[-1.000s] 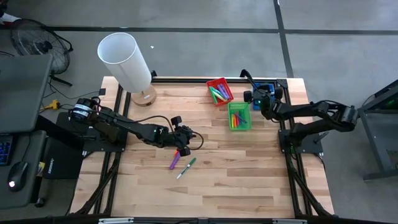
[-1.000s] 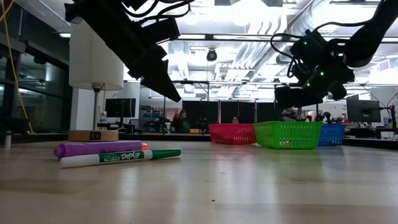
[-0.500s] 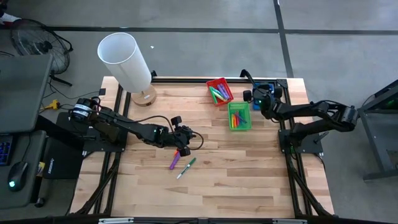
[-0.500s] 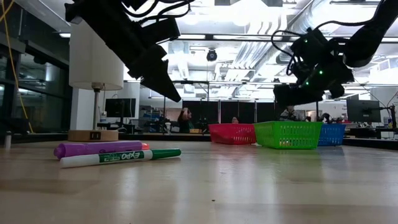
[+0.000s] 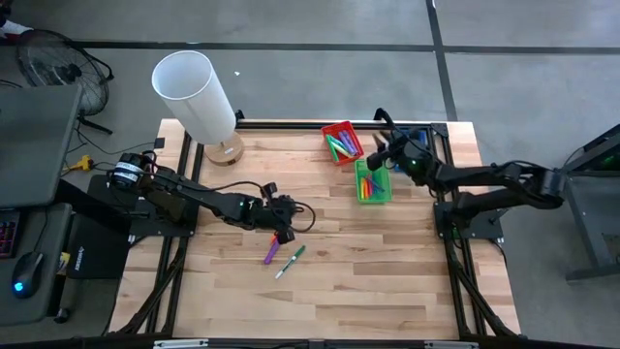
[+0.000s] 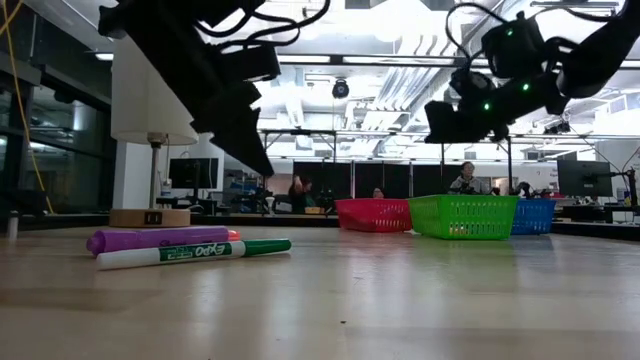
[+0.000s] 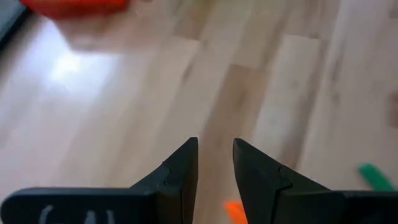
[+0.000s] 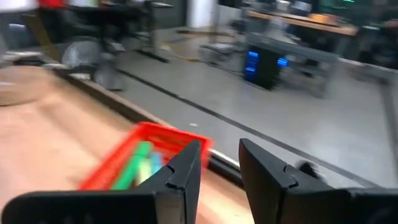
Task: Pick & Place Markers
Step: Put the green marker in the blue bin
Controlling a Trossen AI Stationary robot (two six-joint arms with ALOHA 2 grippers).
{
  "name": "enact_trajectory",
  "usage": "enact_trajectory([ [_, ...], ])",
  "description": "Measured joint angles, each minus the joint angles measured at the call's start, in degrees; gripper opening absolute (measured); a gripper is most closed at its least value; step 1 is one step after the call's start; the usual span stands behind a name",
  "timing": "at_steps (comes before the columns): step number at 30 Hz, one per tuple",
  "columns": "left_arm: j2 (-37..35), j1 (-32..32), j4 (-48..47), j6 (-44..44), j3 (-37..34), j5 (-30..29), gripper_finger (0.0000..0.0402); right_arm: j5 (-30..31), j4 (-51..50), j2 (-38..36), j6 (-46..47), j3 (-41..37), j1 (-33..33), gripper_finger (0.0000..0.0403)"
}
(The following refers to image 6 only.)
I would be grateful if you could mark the white lamp wooden base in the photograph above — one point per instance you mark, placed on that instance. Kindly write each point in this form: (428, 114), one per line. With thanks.
(145, 100)

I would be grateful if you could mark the person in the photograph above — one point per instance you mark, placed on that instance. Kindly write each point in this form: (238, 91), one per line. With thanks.
(378, 193)
(300, 197)
(467, 182)

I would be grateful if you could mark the background black robot arm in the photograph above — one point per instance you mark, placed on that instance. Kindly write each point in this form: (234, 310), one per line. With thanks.
(525, 189)

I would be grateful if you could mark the orange marker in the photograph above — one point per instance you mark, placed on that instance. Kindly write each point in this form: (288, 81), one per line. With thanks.
(234, 235)

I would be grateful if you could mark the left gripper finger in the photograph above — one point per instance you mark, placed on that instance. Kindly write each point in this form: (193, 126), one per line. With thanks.
(245, 140)

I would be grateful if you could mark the purple highlighter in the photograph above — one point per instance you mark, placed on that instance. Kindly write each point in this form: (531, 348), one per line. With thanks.
(150, 239)

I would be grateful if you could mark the green plastic basket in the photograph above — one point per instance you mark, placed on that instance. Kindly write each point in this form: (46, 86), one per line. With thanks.
(462, 215)

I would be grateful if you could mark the black partition panels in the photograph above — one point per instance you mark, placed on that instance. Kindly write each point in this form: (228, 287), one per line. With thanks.
(340, 177)

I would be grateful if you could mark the black background frame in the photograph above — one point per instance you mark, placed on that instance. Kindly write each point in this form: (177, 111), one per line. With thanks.
(509, 165)

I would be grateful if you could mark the black overhead camera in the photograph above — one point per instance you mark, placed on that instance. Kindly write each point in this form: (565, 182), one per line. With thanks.
(340, 89)

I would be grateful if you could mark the red plastic basket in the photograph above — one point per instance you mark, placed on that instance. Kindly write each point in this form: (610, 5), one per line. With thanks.
(372, 215)

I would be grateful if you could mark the black computer monitor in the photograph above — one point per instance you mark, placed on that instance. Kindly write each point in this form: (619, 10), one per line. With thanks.
(193, 173)
(585, 177)

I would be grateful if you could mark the blue plastic basket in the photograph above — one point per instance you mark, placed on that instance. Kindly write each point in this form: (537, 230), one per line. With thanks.
(535, 217)

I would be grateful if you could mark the black ceiling spotlight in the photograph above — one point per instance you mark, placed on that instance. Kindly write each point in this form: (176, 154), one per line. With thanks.
(557, 128)

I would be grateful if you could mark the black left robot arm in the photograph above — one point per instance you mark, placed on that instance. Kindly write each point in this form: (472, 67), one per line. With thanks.
(165, 50)

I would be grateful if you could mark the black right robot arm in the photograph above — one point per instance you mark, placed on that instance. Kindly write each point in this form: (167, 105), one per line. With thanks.
(600, 50)

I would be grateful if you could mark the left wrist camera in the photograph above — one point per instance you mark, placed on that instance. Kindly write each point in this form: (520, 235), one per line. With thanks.
(250, 62)

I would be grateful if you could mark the green Expo whiteboard marker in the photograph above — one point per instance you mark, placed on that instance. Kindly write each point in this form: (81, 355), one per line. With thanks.
(150, 256)

